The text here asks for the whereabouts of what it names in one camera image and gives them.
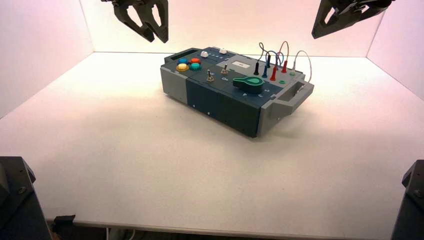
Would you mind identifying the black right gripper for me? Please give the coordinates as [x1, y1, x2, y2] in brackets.
[311, 0, 396, 40]

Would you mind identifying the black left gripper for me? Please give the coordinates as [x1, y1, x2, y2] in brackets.
[100, 0, 169, 44]

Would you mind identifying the green rotary knob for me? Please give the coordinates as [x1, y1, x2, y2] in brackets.
[232, 76, 265, 95]

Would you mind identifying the grey and blue task box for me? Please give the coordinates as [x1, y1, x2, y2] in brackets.
[160, 46, 315, 139]

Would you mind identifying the black table clamp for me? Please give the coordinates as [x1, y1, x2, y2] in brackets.
[49, 214, 77, 234]

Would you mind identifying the white jumper wire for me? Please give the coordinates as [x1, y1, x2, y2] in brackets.
[292, 50, 313, 84]

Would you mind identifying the red jumper wire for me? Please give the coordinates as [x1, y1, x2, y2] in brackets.
[276, 41, 290, 63]

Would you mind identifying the blue jumper wire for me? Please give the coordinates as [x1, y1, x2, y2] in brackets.
[264, 50, 285, 67]

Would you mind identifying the grey jumper wire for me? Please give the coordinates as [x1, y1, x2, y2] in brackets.
[256, 42, 267, 64]

